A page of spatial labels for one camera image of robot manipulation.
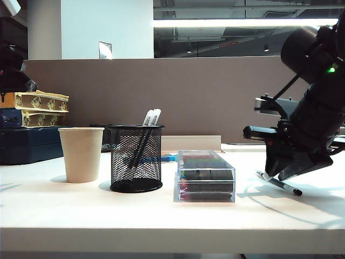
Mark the brown desk divider panel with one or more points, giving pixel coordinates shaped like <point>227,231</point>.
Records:
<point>188,94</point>

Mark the dark blue tool case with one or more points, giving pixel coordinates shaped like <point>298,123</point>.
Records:
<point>27,145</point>

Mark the teal letter puzzle board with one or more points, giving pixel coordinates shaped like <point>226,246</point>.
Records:
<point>169,157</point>

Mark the red led ceiling sign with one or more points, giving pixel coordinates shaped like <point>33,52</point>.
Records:
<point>228,44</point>

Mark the yellow orange puzzle box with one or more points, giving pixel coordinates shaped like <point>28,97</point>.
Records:
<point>40,102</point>

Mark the blue yellow puzzle box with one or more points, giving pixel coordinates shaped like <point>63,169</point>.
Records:
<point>10,118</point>

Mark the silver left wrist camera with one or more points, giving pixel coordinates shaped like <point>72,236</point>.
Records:
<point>10,5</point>

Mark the long ceiling light strip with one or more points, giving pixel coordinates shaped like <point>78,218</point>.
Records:
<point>229,23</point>

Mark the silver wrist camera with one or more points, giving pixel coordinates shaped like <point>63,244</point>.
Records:
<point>10,5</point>
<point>261,104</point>

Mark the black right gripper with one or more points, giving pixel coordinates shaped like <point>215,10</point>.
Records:
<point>261,132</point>

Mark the clear plastic marker box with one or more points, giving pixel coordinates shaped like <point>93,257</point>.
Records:
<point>205,186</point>

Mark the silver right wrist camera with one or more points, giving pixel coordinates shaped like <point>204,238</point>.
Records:
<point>261,104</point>

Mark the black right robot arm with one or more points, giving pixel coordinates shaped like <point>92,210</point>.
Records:
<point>310,54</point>

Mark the beige paper cup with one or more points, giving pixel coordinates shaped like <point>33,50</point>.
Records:
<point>81,156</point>

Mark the black mesh pen holder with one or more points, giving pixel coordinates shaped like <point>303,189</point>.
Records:
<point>134,187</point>

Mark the silver wall plate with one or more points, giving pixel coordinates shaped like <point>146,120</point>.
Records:
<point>105,50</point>

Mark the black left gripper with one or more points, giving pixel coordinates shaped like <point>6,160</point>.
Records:
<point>9,62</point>

